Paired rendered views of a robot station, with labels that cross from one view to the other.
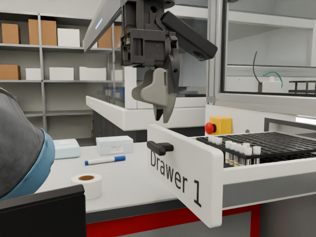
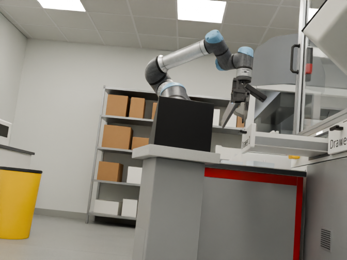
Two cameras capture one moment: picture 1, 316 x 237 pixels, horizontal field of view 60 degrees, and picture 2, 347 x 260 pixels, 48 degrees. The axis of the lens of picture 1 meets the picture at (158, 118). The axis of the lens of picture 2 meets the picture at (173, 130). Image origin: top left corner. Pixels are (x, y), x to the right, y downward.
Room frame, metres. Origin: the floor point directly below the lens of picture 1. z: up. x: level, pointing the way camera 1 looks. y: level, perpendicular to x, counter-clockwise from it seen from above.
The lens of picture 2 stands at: (-1.30, -0.40, 0.61)
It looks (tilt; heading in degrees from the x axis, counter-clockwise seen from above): 9 degrees up; 23
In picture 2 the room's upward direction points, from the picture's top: 6 degrees clockwise
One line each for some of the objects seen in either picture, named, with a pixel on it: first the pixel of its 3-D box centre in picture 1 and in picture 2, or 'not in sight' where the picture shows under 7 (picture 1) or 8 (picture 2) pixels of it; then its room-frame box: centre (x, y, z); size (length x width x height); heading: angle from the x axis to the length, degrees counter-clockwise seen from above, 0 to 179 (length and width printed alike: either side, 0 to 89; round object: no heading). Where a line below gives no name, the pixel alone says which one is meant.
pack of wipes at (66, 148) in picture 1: (65, 148); not in sight; (1.01, 0.35, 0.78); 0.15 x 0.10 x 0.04; 22
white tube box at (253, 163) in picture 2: not in sight; (259, 165); (0.81, -0.04, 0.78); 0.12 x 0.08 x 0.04; 128
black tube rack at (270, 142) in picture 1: (262, 156); not in sight; (0.56, -0.22, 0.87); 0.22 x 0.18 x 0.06; 110
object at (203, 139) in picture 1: (221, 146); not in sight; (0.53, -0.12, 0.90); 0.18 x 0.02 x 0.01; 20
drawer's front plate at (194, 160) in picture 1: (175, 162); (248, 139); (0.50, -0.03, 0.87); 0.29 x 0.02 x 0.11; 20
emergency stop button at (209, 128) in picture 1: (210, 128); not in sight; (0.90, -0.17, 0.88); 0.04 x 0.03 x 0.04; 20
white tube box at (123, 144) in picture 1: (114, 145); (231, 165); (1.05, 0.17, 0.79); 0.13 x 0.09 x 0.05; 111
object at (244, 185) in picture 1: (265, 158); (292, 145); (0.57, -0.23, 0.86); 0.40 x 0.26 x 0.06; 110
